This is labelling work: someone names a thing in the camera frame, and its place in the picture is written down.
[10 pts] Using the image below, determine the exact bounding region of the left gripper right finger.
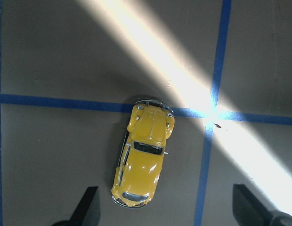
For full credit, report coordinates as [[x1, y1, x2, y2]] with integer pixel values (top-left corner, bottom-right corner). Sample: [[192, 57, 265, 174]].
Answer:
[[232, 184, 292, 226]]

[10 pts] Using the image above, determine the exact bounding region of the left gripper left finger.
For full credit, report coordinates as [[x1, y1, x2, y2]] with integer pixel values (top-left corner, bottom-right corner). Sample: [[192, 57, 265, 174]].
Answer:
[[53, 186, 100, 226]]

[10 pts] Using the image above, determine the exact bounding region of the yellow toy beetle car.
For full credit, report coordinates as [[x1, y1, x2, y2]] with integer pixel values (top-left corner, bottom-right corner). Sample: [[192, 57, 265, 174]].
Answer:
[[111, 99, 175, 208]]

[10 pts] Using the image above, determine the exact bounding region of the brown paper table mat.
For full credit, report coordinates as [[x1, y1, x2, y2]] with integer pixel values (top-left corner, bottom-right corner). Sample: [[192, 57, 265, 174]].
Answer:
[[0, 0, 292, 226]]

